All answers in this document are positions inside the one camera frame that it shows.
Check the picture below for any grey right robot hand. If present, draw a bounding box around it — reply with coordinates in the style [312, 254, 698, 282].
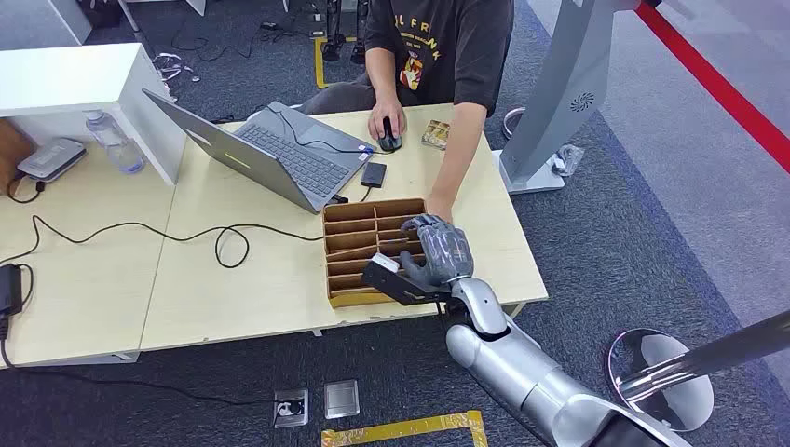
[399, 213, 476, 289]

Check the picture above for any person's left hand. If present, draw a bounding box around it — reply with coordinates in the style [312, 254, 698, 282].
[424, 195, 455, 224]

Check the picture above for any person's right hand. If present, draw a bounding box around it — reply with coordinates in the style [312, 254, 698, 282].
[367, 102, 407, 142]

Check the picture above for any black computer mouse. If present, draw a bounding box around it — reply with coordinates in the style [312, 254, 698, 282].
[377, 116, 404, 154]

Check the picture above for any small printed card pack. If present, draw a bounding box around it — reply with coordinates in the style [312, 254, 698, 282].
[421, 119, 451, 151]

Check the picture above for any wooden card organizer box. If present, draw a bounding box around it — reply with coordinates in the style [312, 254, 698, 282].
[321, 197, 433, 310]

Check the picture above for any person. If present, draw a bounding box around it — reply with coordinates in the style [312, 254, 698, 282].
[299, 0, 515, 224]

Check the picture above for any black external drive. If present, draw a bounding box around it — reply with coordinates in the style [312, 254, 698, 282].
[360, 161, 388, 190]

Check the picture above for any grey open laptop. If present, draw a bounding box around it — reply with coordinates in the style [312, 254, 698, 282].
[142, 88, 377, 215]

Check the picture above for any clear plastic bag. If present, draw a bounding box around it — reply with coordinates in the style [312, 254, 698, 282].
[551, 143, 585, 178]

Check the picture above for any white kiosk stand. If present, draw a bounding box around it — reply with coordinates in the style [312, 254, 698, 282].
[491, 0, 643, 196]

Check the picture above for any metal floor cover plate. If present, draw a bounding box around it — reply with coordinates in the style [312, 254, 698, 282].
[323, 379, 361, 421]

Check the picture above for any floor power socket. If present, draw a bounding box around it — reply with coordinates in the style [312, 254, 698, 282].
[273, 388, 310, 429]

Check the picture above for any clear plastic water bottle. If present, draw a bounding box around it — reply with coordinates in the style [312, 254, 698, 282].
[84, 109, 146, 176]

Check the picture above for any chrome stanchion base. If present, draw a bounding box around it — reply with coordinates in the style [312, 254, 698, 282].
[606, 328, 715, 434]

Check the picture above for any red barrier belt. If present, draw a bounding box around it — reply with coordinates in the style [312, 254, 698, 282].
[633, 1, 790, 176]

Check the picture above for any white shelf cabinet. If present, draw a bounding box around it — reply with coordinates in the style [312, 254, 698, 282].
[0, 42, 188, 186]

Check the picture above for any grey router box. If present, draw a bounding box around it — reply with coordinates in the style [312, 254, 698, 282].
[16, 137, 88, 184]

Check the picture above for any black power adapter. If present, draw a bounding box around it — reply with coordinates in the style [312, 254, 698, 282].
[0, 264, 24, 317]

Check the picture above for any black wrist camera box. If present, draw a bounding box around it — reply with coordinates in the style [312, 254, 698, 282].
[361, 252, 453, 308]

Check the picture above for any thin black laptop cable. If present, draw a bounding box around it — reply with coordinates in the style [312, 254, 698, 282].
[266, 102, 379, 156]

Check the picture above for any yellow floor tape frame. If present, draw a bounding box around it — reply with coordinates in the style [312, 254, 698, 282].
[320, 410, 489, 447]
[313, 35, 360, 90]

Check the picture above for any chrome ring base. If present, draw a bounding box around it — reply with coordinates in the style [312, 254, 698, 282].
[501, 106, 527, 141]

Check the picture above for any long black table cable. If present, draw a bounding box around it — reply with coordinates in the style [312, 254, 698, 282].
[0, 214, 326, 270]

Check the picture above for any chrome stanchion post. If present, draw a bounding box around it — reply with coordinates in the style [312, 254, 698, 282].
[617, 308, 790, 403]

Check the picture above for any black floor cable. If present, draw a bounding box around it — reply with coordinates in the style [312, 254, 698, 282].
[0, 314, 280, 409]

